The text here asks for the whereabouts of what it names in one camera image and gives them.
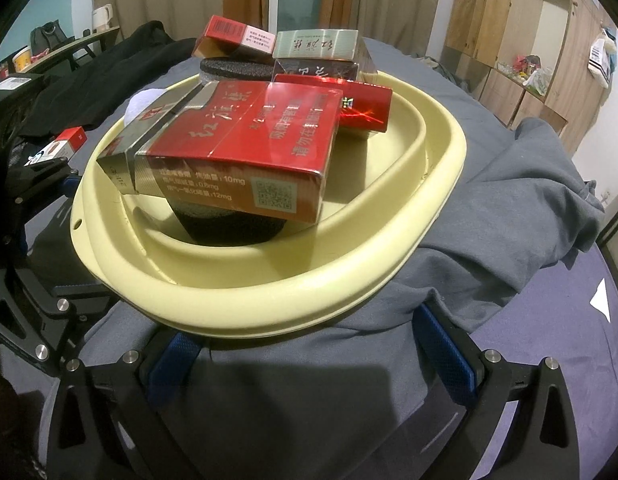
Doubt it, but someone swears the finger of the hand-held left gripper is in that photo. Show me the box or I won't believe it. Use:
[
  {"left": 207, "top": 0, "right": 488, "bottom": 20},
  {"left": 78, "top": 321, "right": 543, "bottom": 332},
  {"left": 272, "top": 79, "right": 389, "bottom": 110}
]
[
  {"left": 0, "top": 257, "right": 114, "bottom": 378},
  {"left": 9, "top": 156, "right": 84, "bottom": 201}
]

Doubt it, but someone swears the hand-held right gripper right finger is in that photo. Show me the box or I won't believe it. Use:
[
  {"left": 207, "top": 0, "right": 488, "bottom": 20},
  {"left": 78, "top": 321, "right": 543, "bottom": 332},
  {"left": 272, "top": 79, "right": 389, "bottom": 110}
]
[{"left": 413, "top": 302, "right": 582, "bottom": 480}]

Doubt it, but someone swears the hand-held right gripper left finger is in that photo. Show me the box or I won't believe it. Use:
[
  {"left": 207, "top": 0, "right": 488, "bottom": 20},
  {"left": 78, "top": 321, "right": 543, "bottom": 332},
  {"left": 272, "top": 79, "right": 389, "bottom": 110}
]
[{"left": 46, "top": 332, "right": 202, "bottom": 480}]

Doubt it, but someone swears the red and white small box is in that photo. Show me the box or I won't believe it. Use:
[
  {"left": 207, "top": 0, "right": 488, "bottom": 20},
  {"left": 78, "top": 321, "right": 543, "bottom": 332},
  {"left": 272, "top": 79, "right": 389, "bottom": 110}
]
[{"left": 26, "top": 127, "right": 88, "bottom": 167}]

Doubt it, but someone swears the cream plastic basin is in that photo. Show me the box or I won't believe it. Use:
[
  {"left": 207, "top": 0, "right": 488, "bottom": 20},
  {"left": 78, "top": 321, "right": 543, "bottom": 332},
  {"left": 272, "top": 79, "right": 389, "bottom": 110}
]
[{"left": 69, "top": 67, "right": 468, "bottom": 337}]

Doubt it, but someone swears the small black foam disc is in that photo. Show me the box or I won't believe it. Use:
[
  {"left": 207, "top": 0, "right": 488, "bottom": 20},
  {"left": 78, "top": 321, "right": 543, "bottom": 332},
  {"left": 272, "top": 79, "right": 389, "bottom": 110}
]
[{"left": 169, "top": 199, "right": 290, "bottom": 247}]

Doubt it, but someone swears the red and silver cigarette box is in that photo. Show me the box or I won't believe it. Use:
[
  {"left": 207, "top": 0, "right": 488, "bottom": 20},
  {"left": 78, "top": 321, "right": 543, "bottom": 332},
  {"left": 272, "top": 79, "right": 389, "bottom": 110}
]
[{"left": 96, "top": 80, "right": 344, "bottom": 225}]

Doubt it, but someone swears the large black foam disc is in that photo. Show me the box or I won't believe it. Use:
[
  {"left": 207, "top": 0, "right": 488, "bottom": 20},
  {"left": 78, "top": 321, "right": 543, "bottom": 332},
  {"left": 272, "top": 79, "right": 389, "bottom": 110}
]
[{"left": 199, "top": 57, "right": 278, "bottom": 85}]

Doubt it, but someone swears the small red cigarette box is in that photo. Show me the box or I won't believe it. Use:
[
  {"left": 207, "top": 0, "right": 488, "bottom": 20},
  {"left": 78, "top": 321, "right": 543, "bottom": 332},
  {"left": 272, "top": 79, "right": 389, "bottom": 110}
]
[{"left": 191, "top": 14, "right": 277, "bottom": 60}]

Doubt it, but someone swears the glossy red cigarette box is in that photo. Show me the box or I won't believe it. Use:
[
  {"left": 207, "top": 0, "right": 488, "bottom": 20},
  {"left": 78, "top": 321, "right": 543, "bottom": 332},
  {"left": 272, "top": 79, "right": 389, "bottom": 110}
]
[{"left": 274, "top": 73, "right": 394, "bottom": 134}]

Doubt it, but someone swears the dark backpack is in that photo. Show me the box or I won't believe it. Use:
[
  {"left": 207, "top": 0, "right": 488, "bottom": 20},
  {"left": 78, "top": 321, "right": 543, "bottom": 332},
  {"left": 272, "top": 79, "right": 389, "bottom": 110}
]
[{"left": 29, "top": 21, "right": 70, "bottom": 56}]

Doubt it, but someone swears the black desk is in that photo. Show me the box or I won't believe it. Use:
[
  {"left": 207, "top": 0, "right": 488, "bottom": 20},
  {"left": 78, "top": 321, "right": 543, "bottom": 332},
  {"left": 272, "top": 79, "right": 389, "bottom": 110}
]
[{"left": 0, "top": 27, "right": 122, "bottom": 81}]

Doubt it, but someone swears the black garment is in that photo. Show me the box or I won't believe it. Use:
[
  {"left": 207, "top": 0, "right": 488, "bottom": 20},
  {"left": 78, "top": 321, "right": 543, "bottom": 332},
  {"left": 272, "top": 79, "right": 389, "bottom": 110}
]
[{"left": 19, "top": 20, "right": 210, "bottom": 141}]

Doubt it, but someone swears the grey garment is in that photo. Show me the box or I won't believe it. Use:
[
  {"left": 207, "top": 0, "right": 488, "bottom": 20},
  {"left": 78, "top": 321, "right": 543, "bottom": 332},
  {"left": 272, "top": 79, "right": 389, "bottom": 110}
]
[{"left": 36, "top": 117, "right": 607, "bottom": 480}]

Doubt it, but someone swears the white kettle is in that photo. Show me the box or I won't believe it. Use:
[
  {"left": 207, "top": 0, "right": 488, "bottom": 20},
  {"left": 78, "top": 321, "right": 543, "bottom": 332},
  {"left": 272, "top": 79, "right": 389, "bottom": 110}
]
[{"left": 91, "top": 4, "right": 114, "bottom": 31}]

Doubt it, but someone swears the colourful small clutter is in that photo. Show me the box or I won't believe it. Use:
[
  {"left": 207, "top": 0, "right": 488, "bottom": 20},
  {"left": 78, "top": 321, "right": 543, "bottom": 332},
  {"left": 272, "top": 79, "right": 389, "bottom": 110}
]
[{"left": 496, "top": 52, "right": 554, "bottom": 93}]

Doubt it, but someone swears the white plastic bag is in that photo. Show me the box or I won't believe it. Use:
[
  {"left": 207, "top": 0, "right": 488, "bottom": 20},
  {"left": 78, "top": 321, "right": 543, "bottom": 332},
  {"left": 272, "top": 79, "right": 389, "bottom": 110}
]
[{"left": 586, "top": 27, "right": 618, "bottom": 91}]

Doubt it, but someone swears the wooden wardrobe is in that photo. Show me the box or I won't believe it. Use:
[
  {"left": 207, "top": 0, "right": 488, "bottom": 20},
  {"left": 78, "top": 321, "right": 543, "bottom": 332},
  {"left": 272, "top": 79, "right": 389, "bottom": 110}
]
[{"left": 441, "top": 0, "right": 618, "bottom": 153}]

